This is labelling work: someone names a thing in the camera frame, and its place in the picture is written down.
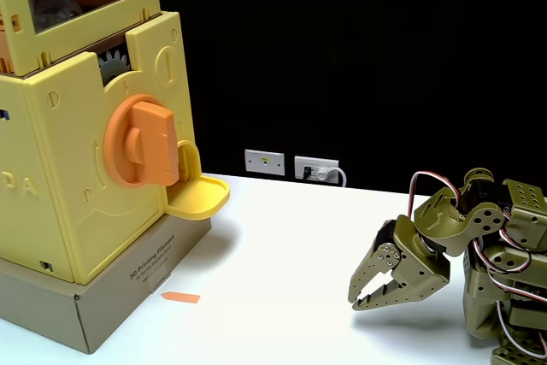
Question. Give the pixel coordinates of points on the orange vending machine knob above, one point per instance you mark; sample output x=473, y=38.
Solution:
x=151, y=147

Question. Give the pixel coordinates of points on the grey plastic gear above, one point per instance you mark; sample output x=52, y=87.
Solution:
x=112, y=68

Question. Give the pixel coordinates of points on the yellow dispensing tray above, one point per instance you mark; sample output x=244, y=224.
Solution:
x=198, y=196

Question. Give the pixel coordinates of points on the black plug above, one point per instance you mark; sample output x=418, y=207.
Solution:
x=307, y=172

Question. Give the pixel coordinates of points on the white wall socket plate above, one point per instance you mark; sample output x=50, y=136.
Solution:
x=265, y=163

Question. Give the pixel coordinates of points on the white wall socket with plugs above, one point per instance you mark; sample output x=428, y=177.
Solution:
x=329, y=164

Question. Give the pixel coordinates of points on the orange arrow tape marker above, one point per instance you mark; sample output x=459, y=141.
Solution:
x=181, y=297

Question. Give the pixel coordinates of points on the brown cardboard box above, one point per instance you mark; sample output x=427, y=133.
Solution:
x=107, y=296

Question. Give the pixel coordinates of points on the clear plastic capsule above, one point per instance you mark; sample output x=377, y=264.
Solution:
x=55, y=12

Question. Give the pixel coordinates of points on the yellow capsule vending machine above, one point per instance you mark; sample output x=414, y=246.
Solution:
x=64, y=168

